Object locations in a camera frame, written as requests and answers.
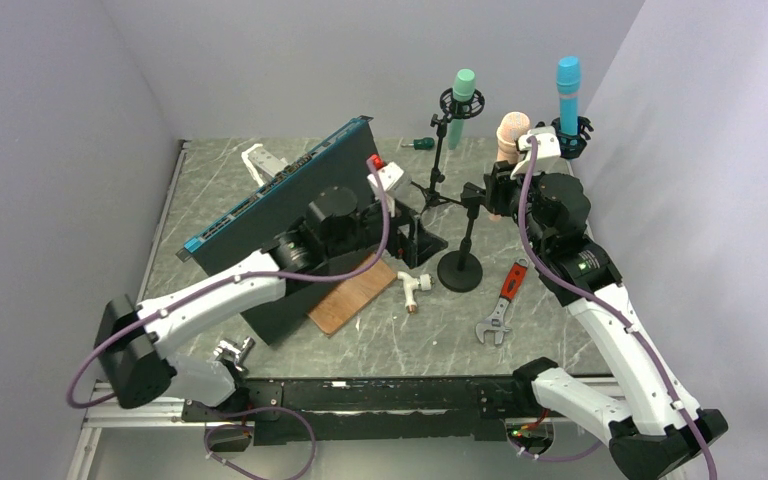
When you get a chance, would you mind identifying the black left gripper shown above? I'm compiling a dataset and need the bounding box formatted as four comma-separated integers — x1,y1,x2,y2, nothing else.
327,191,448,267

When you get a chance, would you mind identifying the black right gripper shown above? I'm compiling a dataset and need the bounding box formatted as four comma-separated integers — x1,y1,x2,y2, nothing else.
483,158,550,256

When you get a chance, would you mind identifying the beige microphone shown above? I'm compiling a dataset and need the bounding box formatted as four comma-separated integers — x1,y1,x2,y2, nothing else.
487,111,532,223

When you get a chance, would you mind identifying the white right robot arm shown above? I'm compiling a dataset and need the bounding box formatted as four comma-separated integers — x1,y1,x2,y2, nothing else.
484,161,728,479

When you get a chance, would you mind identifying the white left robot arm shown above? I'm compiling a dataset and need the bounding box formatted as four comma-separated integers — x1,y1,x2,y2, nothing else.
95,187,448,420

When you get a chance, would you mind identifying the black tripod microphone stand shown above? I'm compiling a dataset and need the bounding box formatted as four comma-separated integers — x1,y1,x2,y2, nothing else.
411,113,463,213

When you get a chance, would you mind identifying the black round-base microphone stand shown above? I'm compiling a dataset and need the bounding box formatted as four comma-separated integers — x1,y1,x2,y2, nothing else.
437,182,486,293

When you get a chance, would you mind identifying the green microphone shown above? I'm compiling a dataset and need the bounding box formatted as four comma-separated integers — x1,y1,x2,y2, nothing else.
447,68,476,150

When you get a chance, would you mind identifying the blue microphone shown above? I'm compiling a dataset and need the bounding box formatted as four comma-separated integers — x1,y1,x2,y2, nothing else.
555,56,581,136

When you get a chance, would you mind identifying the white plastic faucet fitting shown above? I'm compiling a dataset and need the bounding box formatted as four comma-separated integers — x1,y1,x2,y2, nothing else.
397,271,434,314

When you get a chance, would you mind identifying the wooden board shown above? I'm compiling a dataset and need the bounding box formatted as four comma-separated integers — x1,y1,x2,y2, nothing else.
308,260,397,337

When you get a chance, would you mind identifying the chrome faucet fitting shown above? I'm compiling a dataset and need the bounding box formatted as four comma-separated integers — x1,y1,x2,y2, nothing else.
213,336,257,374

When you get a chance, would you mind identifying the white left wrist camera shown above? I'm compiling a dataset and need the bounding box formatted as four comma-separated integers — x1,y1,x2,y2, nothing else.
367,154,411,218

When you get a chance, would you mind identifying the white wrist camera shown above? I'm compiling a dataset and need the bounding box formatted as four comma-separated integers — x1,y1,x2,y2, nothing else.
510,126,561,178
367,154,411,218

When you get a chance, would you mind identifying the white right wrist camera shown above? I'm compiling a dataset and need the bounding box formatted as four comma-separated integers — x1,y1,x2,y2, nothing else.
510,126,561,178

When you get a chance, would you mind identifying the black round-base shock-mount stand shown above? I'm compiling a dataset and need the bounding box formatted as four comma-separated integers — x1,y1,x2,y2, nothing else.
536,116,594,160

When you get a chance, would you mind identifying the green handled screwdriver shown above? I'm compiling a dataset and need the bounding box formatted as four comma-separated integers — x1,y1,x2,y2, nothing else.
401,137,436,151

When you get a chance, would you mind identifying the red handled adjustable wrench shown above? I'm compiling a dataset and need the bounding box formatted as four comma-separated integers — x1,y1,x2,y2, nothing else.
475,258,529,346

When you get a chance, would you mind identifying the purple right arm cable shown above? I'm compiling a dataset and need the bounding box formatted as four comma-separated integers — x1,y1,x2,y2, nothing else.
506,135,720,480

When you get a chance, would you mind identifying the white metal bracket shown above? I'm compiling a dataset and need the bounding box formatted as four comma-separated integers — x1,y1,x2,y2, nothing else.
241,143,288,187

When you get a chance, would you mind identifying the black mounting base rail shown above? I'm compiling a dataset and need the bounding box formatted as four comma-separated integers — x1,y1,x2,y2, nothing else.
182,375,543,446

